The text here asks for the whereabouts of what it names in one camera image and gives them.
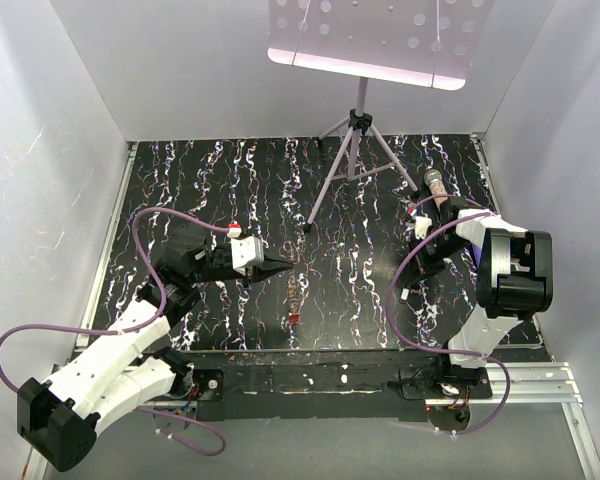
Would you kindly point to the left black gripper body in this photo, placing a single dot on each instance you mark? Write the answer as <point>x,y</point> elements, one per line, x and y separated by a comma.
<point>213,270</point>

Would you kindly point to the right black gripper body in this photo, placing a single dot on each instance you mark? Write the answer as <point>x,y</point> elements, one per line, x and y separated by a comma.
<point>429,254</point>

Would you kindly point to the large toothed keyring disc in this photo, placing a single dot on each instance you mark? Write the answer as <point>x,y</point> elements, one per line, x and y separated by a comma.
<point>293,295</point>

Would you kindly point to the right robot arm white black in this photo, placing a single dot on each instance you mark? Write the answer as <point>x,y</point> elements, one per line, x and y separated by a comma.
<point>514,277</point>

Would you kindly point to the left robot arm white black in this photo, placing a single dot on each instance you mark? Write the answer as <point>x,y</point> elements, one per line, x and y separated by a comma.
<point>62,417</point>

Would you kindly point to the glitter toy microphone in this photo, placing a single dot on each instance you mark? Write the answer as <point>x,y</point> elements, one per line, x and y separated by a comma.
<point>434,182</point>

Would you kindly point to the lilac music stand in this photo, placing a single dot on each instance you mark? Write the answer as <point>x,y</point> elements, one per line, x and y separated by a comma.
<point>426,44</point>

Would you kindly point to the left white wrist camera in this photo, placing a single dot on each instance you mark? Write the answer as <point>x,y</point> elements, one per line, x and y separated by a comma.
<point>246,251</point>

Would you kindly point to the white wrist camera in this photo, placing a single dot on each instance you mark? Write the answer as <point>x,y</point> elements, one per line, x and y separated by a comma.
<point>422,224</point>
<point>246,251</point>

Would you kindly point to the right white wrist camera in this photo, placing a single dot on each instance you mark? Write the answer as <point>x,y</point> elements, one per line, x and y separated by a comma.
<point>422,224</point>

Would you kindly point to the black front rail base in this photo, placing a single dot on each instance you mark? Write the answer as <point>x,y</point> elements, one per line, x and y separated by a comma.
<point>325,384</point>

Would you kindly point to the aluminium frame rail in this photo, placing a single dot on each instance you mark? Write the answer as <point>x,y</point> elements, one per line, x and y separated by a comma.
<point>532,383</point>

